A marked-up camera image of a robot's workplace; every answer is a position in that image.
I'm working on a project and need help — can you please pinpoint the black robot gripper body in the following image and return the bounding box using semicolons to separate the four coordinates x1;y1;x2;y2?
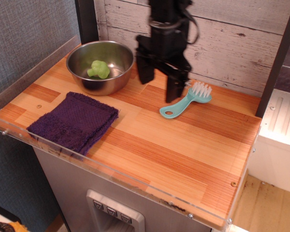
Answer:
136;20;191;80

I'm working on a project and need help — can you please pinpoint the white toy sink unit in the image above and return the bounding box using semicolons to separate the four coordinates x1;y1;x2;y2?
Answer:
248;89;290;192

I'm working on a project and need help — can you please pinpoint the dark vertical frame post right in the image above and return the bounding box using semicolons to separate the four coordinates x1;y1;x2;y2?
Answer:
255;17;290;118

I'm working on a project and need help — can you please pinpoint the dark vertical frame post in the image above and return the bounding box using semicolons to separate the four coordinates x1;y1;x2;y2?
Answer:
74;0;99;44
255;17;290;118

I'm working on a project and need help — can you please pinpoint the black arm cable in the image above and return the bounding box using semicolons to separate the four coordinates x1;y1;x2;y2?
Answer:
183;7;200;45

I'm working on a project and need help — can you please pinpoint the green toy broccoli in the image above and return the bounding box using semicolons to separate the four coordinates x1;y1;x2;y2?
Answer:
87;60;110;79

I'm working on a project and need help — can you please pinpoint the grey toy fridge cabinet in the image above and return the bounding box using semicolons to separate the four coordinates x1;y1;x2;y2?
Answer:
34;148;211;232

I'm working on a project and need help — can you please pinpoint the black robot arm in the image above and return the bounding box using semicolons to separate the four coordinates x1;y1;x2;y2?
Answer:
136;0;191;103

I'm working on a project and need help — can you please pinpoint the stainless steel bowl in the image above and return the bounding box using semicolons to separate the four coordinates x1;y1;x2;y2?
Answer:
66;41;134;96

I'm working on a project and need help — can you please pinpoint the dark vertical frame post left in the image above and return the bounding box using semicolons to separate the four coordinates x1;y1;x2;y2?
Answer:
74;0;99;44

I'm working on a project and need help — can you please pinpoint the purple folded towel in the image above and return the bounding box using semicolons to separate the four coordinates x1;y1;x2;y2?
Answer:
27;92;119;156

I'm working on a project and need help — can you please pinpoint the clear acrylic edge guard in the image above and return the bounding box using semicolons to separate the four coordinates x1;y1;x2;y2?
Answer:
0;111;261;231

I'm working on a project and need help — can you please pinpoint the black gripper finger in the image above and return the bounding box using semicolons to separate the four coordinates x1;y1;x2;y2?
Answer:
136;54;155;84
166;74;187;103

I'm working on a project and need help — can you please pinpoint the teal dish brush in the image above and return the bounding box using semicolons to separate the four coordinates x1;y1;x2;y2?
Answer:
159;82;212;119

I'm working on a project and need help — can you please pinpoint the yellow object bottom left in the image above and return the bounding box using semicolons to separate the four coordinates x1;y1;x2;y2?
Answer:
8;221;28;232

